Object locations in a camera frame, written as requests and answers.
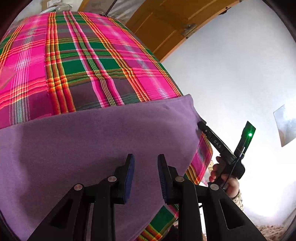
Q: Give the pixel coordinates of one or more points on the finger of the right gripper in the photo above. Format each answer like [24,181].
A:
[202,125]

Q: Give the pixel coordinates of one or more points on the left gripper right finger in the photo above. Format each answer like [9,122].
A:
[224,220]

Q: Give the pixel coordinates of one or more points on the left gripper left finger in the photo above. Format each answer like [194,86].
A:
[87,212]

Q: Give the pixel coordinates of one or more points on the purple fleece garment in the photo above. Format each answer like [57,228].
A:
[42,159]

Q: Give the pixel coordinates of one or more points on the floral sleeve right forearm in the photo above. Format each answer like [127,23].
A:
[238,200]

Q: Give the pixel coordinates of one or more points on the person right hand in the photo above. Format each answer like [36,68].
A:
[232,182]

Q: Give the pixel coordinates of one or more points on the printed cardboard box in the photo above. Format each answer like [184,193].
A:
[285,121]

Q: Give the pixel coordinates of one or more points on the wooden door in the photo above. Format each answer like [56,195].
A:
[163,25]

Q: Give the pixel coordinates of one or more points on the pink plaid bed sheet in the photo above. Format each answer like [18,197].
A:
[60,63]

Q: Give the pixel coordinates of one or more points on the plastic door curtain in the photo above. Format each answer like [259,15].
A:
[121,10]

